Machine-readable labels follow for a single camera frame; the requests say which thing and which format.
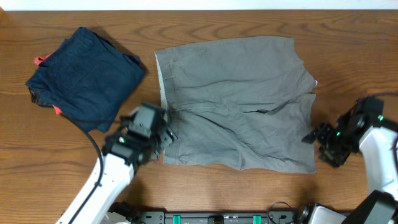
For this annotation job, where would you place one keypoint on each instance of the grey shorts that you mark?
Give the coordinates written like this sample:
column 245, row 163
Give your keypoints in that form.
column 243, row 103

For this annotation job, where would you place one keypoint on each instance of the folded red garment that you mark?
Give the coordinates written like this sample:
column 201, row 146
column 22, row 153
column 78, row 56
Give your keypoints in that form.
column 38, row 61

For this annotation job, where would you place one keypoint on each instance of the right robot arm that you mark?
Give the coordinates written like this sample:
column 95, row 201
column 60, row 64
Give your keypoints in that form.
column 365, row 130

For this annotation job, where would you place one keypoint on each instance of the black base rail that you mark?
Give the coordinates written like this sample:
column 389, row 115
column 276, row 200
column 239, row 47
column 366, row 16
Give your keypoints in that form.
column 217, row 217

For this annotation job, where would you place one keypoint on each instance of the folded navy blue garment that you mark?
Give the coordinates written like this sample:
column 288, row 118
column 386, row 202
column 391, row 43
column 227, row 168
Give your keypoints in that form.
column 86, row 79

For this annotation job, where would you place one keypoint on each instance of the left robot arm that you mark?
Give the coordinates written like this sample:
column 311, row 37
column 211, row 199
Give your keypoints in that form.
column 140, row 137

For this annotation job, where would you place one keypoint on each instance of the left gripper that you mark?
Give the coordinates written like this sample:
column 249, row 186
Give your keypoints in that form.
column 166, row 137

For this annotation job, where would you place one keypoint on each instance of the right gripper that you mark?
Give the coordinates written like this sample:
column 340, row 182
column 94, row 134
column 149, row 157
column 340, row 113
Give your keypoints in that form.
column 321, row 134

